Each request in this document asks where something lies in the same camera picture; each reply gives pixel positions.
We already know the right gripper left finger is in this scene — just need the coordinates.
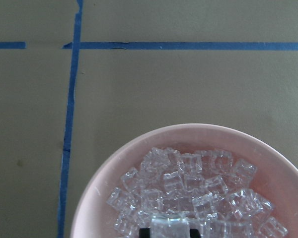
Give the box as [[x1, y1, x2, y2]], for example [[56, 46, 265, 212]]
[[139, 228, 150, 238]]

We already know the pink ice bowl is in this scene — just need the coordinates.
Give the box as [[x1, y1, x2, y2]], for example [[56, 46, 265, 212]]
[[70, 123, 298, 238]]

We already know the clear ice cube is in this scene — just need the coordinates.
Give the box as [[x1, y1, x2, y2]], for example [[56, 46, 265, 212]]
[[149, 212, 190, 238]]

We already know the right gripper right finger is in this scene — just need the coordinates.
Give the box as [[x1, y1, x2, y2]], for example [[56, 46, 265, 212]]
[[189, 229, 200, 238]]

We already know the ice cubes pile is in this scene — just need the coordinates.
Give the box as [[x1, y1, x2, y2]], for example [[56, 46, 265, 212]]
[[107, 147, 288, 238]]

